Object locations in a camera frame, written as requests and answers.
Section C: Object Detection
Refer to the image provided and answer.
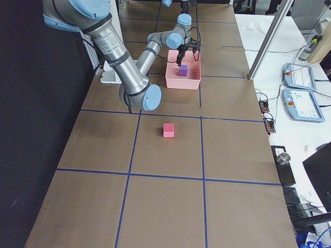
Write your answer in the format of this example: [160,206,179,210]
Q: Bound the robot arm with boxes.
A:
[161,0,172,8]
[42,1,192,111]

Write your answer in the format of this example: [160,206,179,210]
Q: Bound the upper teach pendant tablet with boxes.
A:
[283,63,317,91]

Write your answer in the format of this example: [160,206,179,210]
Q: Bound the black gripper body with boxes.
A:
[177,44,188,56]

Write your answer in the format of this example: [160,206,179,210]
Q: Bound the white mast base plate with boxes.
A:
[100,61,122,84]

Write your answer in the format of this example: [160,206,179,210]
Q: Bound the aluminium frame post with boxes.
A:
[247,0,294,80]

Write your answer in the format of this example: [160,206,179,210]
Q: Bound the purple foam cube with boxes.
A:
[178,65,188,77]

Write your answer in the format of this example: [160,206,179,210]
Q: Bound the metal cup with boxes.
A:
[276,152,291,165]

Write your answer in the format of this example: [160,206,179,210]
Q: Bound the lower teach pendant tablet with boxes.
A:
[282,88,325,123]

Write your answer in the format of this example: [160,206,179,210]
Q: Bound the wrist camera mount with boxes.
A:
[187,37,201,54]

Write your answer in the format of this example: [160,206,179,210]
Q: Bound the crumpled white paper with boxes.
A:
[247,22,261,32]

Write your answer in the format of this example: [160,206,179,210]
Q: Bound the red foam cube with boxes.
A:
[163,123,174,137]

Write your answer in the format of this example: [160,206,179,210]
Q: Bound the teach pendant tablet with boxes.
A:
[282,88,325,123]
[283,63,317,91]

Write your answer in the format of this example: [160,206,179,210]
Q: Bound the black monitor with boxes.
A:
[303,144,330,212]

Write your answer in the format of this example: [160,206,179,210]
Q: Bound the pink plastic bin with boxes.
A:
[165,50,201,90]

